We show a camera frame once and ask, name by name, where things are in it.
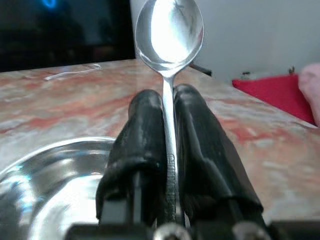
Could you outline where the shiny steel plate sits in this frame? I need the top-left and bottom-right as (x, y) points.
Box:
(0, 136), (117, 240)

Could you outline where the pink cushion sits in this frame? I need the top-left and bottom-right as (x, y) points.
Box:
(298, 62), (320, 129)

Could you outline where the clear plastic wrapper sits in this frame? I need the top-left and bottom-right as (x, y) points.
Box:
(44, 63), (102, 81)

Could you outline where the red cloth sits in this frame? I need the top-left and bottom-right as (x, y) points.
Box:
(231, 73), (316, 126)

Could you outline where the black television screen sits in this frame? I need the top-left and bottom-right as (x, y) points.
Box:
(0, 0), (137, 73)

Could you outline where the silver metal spoon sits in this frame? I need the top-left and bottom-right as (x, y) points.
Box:
(134, 0), (205, 223)

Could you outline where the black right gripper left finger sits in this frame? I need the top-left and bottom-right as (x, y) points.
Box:
(95, 88), (168, 227)

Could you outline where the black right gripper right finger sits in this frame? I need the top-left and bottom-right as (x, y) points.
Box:
(172, 83), (265, 227)

